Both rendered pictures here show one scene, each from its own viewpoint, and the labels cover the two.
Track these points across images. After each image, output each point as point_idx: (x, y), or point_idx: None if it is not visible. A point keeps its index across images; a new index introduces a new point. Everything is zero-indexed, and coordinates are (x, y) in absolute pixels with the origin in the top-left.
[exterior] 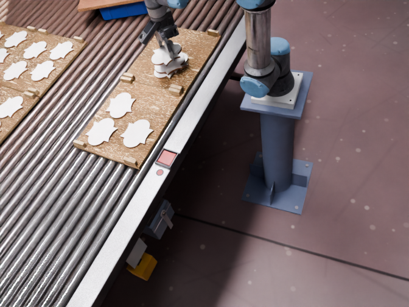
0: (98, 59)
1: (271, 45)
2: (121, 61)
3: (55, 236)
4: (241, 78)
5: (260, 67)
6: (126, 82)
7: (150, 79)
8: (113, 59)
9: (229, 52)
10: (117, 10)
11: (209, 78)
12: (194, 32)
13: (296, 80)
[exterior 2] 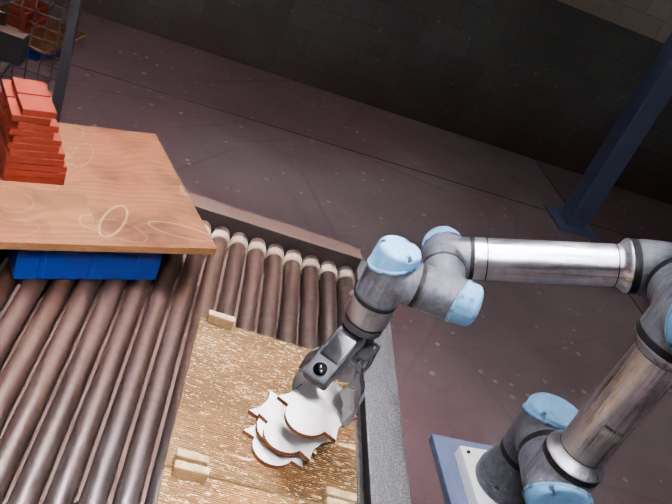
0: (44, 399)
1: (558, 412)
2: (126, 408)
3: None
4: (541, 483)
5: (599, 466)
6: (187, 479)
7: (248, 469)
8: (98, 403)
9: (382, 402)
10: (67, 261)
11: (378, 467)
12: (289, 347)
13: None
